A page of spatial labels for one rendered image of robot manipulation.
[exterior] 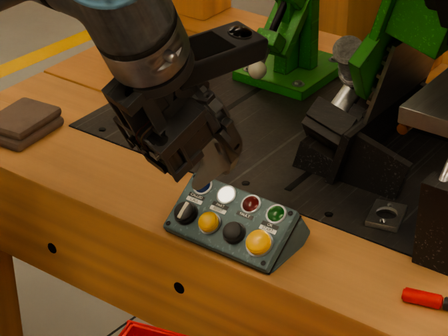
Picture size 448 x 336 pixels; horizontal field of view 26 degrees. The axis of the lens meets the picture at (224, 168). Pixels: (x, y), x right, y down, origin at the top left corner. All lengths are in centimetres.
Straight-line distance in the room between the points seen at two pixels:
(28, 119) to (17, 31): 277
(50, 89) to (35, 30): 256
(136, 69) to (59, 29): 330
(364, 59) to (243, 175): 24
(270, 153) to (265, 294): 29
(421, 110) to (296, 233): 24
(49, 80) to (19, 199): 33
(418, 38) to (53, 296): 161
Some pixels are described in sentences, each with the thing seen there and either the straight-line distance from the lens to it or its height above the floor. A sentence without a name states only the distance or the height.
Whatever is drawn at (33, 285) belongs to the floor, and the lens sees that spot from 261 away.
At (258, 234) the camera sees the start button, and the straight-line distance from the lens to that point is 109.
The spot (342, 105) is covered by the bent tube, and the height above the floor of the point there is 99.
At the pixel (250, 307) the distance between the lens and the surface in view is 113.
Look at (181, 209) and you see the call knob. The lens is 114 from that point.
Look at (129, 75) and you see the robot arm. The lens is 83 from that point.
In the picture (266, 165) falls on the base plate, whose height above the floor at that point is 90.
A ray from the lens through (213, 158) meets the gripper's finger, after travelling 97.
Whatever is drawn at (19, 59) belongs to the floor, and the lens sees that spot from 387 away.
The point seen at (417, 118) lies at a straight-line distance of 96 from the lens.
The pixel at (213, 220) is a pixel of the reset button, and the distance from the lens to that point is 112.
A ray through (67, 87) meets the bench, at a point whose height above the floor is 88.
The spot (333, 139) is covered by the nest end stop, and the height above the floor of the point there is 96.
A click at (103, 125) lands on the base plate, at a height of 90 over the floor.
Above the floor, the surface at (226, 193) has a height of 95.
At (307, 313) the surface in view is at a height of 88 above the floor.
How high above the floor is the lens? 156
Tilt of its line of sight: 31 degrees down
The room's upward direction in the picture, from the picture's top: straight up
